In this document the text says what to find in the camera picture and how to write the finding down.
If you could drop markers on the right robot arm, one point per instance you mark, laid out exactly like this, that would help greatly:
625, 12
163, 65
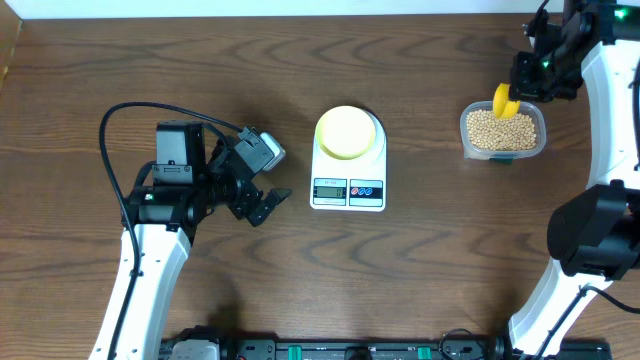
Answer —
593, 239

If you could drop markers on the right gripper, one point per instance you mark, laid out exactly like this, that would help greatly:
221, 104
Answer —
521, 87

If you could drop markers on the yellow measuring scoop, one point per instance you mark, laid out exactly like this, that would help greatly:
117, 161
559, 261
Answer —
503, 107

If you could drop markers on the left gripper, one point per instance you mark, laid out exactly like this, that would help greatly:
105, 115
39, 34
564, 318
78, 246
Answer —
244, 204

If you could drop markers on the clear container of soybeans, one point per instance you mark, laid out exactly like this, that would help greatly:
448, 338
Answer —
485, 137

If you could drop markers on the yellow bowl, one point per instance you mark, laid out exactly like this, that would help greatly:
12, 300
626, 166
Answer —
345, 132

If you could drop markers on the white kitchen scale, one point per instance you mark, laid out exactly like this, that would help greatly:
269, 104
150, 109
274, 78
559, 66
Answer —
351, 185

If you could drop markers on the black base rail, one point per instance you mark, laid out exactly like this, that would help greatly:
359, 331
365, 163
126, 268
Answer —
203, 342

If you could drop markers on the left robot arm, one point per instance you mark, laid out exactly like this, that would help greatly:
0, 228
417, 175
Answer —
170, 197

